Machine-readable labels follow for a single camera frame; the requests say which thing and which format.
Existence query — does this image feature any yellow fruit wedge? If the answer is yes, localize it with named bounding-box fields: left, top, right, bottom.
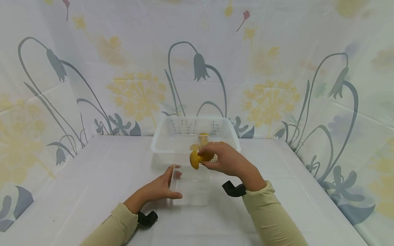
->
left=189, top=150, right=215, bottom=170

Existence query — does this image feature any person's right hand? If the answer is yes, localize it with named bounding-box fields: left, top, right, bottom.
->
left=197, top=141, right=267, bottom=192

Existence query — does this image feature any person's right forearm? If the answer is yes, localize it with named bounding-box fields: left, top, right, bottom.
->
left=241, top=180, right=309, bottom=246

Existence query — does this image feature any white plastic slotted basket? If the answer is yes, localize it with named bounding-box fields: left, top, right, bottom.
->
left=150, top=116, right=242, bottom=166

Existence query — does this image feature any person's left forearm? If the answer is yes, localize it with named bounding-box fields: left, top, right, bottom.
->
left=79, top=202, right=139, bottom=246

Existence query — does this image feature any black wrist band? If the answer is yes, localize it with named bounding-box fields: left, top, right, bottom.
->
left=222, top=180, right=247, bottom=198
left=136, top=210, right=159, bottom=227

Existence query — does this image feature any person's left hand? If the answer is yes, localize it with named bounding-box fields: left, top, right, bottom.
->
left=123, top=165, right=183, bottom=215

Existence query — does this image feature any clear plastic container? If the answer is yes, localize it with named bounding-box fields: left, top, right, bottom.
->
left=169, top=165, right=213, bottom=207

